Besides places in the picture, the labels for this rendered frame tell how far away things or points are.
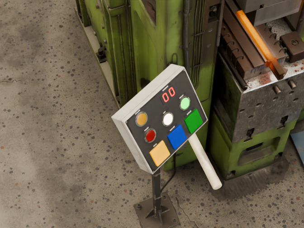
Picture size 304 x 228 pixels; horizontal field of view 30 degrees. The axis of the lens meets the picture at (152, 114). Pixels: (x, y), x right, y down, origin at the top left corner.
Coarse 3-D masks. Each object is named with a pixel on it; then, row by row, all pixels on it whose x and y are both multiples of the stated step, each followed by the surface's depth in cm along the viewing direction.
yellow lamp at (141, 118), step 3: (141, 114) 211; (144, 114) 212; (138, 117) 210; (141, 117) 211; (144, 117) 212; (138, 120) 211; (141, 120) 211; (144, 120) 212; (138, 123) 211; (141, 123) 212
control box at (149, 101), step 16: (160, 80) 219; (176, 80) 218; (144, 96) 214; (160, 96) 215; (176, 96) 220; (192, 96) 226; (128, 112) 210; (144, 112) 212; (160, 112) 217; (176, 112) 222; (128, 128) 209; (144, 128) 214; (160, 128) 219; (128, 144) 218; (144, 144) 216; (144, 160) 218
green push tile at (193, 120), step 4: (192, 112) 227; (196, 112) 228; (188, 116) 226; (192, 116) 227; (196, 116) 229; (184, 120) 225; (188, 120) 226; (192, 120) 228; (196, 120) 229; (200, 120) 231; (188, 124) 227; (192, 124) 228; (196, 124) 230; (200, 124) 231; (188, 128) 228; (192, 128) 229; (196, 128) 230; (192, 132) 229
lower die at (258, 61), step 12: (228, 12) 262; (228, 24) 258; (240, 24) 258; (264, 24) 258; (240, 36) 254; (264, 36) 254; (228, 48) 254; (240, 48) 252; (252, 48) 251; (276, 48) 250; (240, 60) 248; (252, 60) 247; (264, 60) 246; (240, 72) 250; (252, 72) 248; (264, 72) 252
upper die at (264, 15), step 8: (288, 0) 216; (296, 0) 218; (264, 8) 214; (272, 8) 216; (280, 8) 218; (288, 8) 220; (296, 8) 222; (248, 16) 222; (256, 16) 216; (264, 16) 218; (272, 16) 220; (280, 16) 222; (256, 24) 220
